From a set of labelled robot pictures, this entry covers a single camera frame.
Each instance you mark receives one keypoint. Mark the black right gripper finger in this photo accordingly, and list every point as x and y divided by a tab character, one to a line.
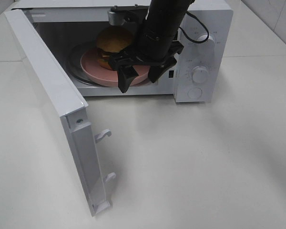
156	72
122	63

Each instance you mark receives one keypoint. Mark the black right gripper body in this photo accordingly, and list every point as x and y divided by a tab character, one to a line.
153	48

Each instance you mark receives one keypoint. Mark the burger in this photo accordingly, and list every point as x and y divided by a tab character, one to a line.
109	41

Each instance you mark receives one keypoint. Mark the pink plate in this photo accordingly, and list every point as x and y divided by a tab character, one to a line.
106	77

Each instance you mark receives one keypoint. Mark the round door release button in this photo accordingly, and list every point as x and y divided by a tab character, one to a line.
195	93

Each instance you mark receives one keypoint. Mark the white timer knob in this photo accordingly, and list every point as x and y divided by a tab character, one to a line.
199	74

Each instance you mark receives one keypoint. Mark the white microwave door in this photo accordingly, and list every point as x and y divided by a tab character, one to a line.
64	109

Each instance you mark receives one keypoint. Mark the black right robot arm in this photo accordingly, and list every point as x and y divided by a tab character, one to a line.
163	16

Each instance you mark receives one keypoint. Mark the white microwave oven body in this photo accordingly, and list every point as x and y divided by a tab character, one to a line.
62	24

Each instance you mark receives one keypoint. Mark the glass turntable plate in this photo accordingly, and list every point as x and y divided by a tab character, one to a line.
73	62

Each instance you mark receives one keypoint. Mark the white power knob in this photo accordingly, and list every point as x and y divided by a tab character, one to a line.
208	42

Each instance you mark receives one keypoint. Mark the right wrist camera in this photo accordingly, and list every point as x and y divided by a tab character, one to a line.
118	15

